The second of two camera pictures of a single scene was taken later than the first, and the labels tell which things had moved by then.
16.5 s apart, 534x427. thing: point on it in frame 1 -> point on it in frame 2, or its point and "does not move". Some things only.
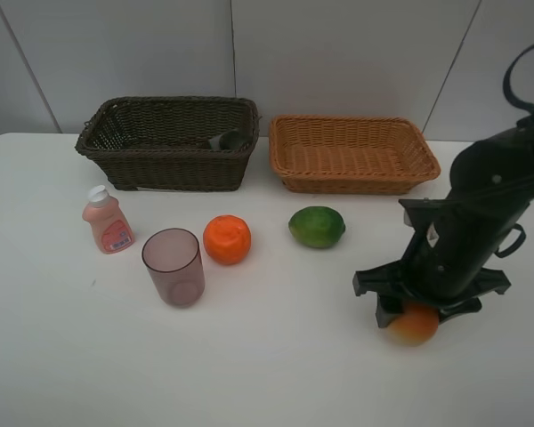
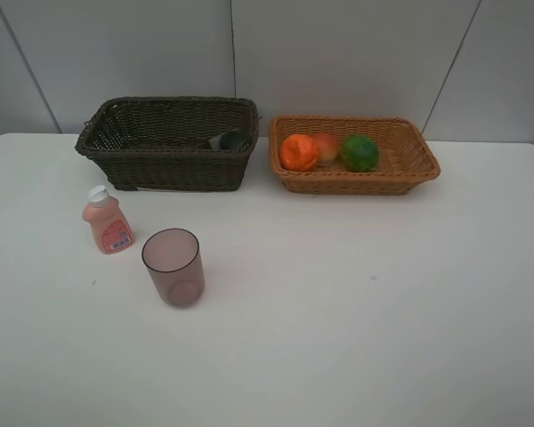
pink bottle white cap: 111,229 does not move
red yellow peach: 416,324 -> 327,149
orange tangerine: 226,239 -> 299,153
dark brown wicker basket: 188,143 does not move
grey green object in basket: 231,140 does not move
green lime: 318,227 -> 360,154
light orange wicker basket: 351,154 does not move
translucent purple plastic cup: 174,261 does not move
